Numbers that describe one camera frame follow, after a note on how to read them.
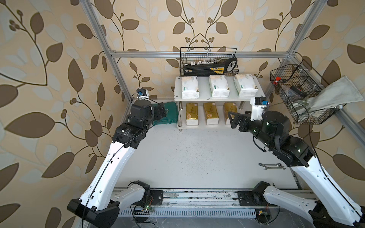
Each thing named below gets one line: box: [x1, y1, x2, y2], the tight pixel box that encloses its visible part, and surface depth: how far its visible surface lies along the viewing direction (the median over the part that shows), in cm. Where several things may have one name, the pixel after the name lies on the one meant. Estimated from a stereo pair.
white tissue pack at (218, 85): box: [208, 74, 231, 98], surface depth 75 cm
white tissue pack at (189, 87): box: [181, 76, 200, 99], surface depth 74 cm
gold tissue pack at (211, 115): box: [203, 102, 220, 125], surface depth 98 cm
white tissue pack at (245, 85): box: [233, 74, 259, 97], surface depth 75 cm
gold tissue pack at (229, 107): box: [223, 101, 238, 125], surface depth 101 cm
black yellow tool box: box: [182, 57, 239, 77], surface depth 84 cm
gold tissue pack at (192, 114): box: [185, 102, 199, 126], surface depth 97 cm
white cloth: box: [293, 75, 365, 113], surface depth 61 cm
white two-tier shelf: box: [173, 76, 266, 132], surface depth 78 cm
